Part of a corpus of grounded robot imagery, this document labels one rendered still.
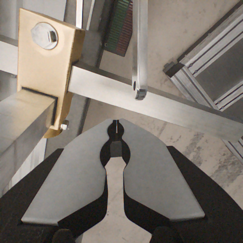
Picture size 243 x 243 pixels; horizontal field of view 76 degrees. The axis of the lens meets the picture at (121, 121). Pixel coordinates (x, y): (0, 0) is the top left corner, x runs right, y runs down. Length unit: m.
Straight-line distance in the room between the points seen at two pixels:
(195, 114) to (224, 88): 0.82
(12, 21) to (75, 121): 0.26
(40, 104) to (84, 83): 0.05
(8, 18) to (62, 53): 0.31
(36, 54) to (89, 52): 0.17
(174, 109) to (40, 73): 0.16
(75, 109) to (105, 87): 0.20
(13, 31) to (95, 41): 0.21
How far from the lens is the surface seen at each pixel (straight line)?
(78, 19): 0.33
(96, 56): 0.34
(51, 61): 0.18
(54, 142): 0.45
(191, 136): 1.39
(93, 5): 0.24
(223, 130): 0.25
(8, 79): 0.51
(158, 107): 0.20
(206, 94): 0.97
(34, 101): 0.17
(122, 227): 2.29
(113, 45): 0.33
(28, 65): 0.19
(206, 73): 0.96
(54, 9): 0.44
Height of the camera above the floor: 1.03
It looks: 61 degrees down
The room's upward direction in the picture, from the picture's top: 178 degrees clockwise
